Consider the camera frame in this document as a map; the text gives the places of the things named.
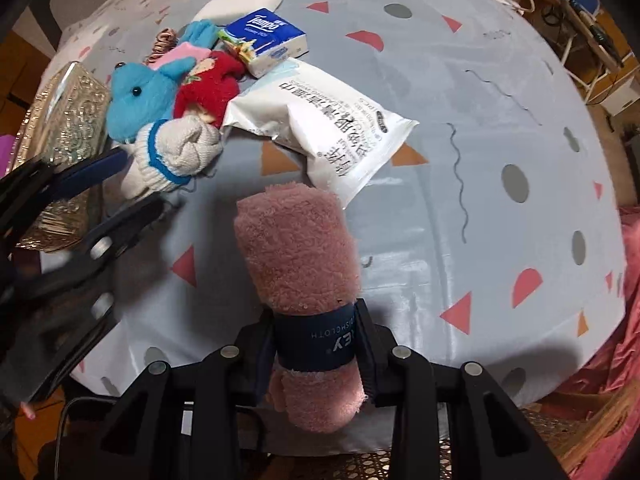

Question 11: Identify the black cable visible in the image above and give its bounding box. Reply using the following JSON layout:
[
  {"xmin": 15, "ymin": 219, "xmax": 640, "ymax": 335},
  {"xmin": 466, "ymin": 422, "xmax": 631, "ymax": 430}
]
[{"xmin": 54, "ymin": 396, "xmax": 118, "ymax": 480}]

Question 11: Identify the purple box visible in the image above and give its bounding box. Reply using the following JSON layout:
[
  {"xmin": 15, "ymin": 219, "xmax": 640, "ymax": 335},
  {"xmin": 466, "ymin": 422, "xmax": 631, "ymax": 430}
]
[{"xmin": 0, "ymin": 133, "xmax": 32, "ymax": 162}]

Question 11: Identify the blue plush toy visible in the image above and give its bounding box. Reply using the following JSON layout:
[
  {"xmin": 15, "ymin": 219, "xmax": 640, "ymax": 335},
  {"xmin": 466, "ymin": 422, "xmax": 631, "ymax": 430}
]
[{"xmin": 107, "ymin": 57, "xmax": 197, "ymax": 143}]

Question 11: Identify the brown hair scrunchie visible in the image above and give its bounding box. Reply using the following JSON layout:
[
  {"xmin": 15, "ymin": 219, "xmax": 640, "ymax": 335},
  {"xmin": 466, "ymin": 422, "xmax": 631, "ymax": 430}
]
[{"xmin": 145, "ymin": 27, "xmax": 181, "ymax": 64}]

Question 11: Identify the pink blanket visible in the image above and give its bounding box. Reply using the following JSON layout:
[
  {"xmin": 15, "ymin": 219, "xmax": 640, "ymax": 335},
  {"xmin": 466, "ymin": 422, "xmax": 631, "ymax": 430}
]
[{"xmin": 547, "ymin": 205, "xmax": 640, "ymax": 480}]

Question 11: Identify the printed bed sheet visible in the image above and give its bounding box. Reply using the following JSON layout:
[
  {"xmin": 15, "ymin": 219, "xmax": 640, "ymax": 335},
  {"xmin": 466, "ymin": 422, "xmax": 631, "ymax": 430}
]
[{"xmin": 37, "ymin": 0, "xmax": 631, "ymax": 453}]

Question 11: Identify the white wet wipes packet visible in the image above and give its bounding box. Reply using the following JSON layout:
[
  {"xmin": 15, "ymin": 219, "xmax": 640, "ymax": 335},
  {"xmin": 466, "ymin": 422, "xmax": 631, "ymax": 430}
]
[{"xmin": 220, "ymin": 57, "xmax": 420, "ymax": 209}]

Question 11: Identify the pink towel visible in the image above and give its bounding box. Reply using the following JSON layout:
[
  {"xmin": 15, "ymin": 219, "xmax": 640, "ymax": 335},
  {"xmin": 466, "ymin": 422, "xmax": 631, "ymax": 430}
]
[{"xmin": 234, "ymin": 183, "xmax": 369, "ymax": 435}]

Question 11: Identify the golden embossed storage box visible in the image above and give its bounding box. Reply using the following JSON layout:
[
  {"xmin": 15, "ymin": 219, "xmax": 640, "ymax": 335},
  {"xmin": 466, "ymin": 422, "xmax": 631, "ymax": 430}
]
[{"xmin": 12, "ymin": 60, "xmax": 113, "ymax": 253}]

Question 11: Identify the blue tissue pack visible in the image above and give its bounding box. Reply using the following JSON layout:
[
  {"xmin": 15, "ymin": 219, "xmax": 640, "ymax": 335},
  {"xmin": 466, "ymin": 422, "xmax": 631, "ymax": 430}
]
[{"xmin": 217, "ymin": 7, "xmax": 309, "ymax": 79}]

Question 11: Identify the blue knit glove pink cuff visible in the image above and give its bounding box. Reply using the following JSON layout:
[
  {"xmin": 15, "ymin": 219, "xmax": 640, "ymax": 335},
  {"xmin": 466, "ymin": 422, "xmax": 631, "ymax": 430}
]
[{"xmin": 150, "ymin": 19, "xmax": 227, "ymax": 68}]

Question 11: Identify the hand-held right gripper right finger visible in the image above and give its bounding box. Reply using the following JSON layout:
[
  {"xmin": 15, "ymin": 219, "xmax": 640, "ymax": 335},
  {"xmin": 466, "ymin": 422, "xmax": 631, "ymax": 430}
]
[{"xmin": 354, "ymin": 299, "xmax": 573, "ymax": 480}]

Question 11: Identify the white blue knitted sock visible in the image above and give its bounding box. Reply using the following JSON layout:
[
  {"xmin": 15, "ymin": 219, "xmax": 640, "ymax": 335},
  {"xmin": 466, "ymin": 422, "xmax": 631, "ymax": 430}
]
[{"xmin": 122, "ymin": 115, "xmax": 224, "ymax": 197}]

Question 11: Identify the red plush doll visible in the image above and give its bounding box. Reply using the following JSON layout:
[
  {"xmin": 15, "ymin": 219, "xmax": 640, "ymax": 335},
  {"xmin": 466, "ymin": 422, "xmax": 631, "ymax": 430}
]
[{"xmin": 172, "ymin": 50, "xmax": 246, "ymax": 129}]

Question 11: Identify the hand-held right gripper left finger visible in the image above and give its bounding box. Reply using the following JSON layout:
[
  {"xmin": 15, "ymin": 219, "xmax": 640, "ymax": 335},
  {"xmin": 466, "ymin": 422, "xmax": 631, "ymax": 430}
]
[{"xmin": 97, "ymin": 322, "xmax": 276, "ymax": 480}]

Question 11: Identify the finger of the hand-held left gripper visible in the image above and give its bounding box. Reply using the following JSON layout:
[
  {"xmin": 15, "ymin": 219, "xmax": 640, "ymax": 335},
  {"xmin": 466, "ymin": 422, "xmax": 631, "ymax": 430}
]
[
  {"xmin": 10, "ymin": 200, "xmax": 167, "ymax": 311},
  {"xmin": 0, "ymin": 147, "xmax": 132, "ymax": 231}
]

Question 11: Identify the white foam pad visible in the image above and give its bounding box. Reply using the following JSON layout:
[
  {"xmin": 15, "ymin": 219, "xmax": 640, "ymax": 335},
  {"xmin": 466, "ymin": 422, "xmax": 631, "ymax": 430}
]
[{"xmin": 192, "ymin": 0, "xmax": 285, "ymax": 23}]

